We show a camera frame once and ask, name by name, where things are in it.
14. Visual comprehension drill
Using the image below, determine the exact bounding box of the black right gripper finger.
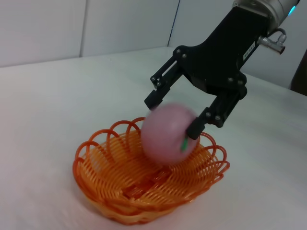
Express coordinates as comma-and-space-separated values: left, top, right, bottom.
144, 54, 186, 111
186, 87, 248, 140

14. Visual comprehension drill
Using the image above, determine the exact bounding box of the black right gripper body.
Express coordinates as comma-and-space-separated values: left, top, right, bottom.
174, 6, 272, 96

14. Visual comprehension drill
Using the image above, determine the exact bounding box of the pink toy peach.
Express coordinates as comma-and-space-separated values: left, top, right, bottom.
140, 103, 201, 166

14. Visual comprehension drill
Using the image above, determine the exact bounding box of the orange woven plastic basket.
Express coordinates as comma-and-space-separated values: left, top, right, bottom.
72, 116, 231, 227

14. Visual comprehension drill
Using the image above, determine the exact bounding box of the dark brown panel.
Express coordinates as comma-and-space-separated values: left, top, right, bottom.
290, 46, 307, 97

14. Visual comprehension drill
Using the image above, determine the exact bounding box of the silver right gripper cable connector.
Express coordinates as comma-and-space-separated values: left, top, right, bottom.
258, 34, 287, 55

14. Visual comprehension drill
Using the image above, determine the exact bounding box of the thin right gripper cable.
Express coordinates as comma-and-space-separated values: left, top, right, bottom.
268, 27, 288, 42

